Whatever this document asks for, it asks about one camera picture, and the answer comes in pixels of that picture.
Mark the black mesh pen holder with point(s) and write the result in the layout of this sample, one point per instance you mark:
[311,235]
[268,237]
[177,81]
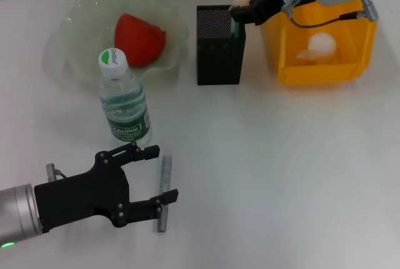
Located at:
[218,62]

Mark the white paper ball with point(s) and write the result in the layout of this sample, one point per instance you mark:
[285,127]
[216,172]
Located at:
[322,45]

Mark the pale green glass fruit plate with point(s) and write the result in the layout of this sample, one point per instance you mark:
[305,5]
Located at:
[81,31]

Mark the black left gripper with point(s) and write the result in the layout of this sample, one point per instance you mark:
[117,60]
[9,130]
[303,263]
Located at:
[84,194]

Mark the yellow plastic bin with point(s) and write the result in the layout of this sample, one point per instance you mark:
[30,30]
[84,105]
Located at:
[312,75]

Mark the grey glitter pen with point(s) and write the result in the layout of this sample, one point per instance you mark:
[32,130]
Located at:
[165,172]

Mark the clear bottle with green label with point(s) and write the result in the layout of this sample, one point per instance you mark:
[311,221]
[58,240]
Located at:
[125,106]

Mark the red-orange toy fruit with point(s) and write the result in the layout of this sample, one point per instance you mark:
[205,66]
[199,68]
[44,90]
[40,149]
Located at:
[140,37]

